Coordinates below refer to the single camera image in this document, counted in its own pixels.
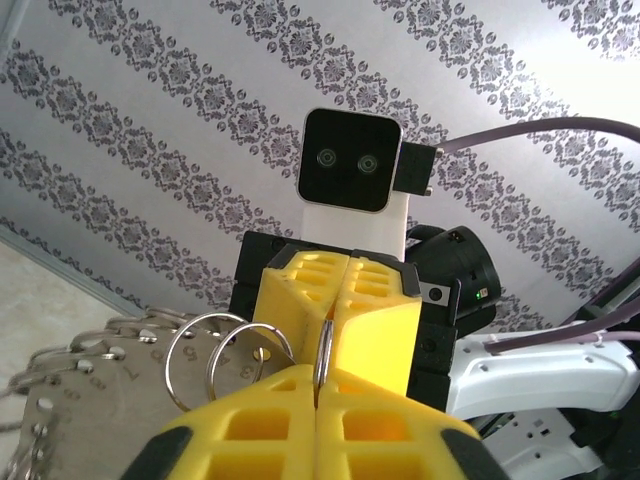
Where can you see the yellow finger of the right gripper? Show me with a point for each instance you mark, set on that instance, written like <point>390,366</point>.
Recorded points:
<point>380,340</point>
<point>280,305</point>

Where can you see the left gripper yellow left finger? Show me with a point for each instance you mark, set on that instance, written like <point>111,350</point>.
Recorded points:
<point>260,430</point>

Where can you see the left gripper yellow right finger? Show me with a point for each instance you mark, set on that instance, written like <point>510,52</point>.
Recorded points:
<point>380,430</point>

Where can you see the metal band with key rings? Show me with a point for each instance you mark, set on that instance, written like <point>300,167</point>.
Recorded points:
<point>125,370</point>

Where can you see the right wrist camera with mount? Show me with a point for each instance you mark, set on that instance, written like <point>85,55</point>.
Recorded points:
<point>350,160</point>

